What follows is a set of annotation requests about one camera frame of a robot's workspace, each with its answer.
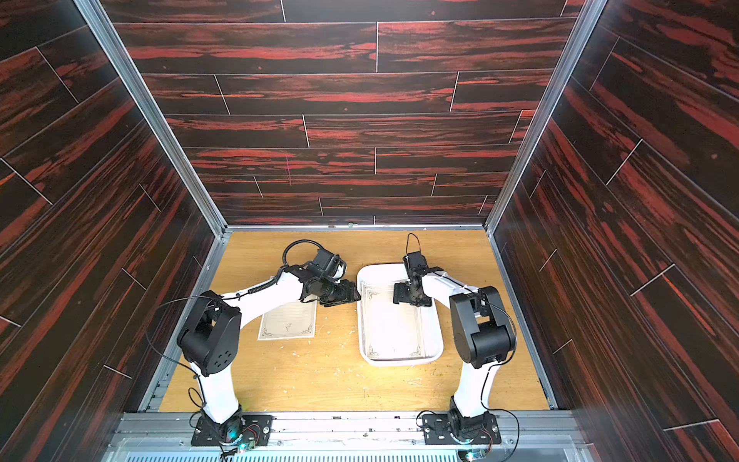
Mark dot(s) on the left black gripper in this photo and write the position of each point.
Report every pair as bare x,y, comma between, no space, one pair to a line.
348,295

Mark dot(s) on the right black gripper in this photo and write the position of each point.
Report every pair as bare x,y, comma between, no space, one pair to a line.
408,288

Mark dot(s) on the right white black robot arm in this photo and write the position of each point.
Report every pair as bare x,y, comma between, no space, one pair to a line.
485,338

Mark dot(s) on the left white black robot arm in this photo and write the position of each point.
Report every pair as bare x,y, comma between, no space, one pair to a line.
210,337

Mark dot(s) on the stationery paper in tray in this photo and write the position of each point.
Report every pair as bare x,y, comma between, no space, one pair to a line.
391,332

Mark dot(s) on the white plastic storage tray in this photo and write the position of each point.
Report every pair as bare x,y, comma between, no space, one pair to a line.
390,274

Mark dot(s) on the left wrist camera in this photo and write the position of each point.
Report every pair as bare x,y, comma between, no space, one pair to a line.
329,265

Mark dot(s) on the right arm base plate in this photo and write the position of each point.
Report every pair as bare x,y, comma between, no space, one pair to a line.
450,429

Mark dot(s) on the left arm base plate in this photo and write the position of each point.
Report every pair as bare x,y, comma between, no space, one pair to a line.
246,431

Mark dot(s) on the front aluminium rail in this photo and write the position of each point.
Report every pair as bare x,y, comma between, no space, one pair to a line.
355,436

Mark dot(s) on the right aluminium frame post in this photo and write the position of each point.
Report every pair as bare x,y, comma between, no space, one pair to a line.
583,29

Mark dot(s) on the aluminium frame post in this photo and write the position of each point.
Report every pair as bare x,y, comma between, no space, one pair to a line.
583,29
112,45

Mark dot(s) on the left aluminium frame post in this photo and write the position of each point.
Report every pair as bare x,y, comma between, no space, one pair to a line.
112,45

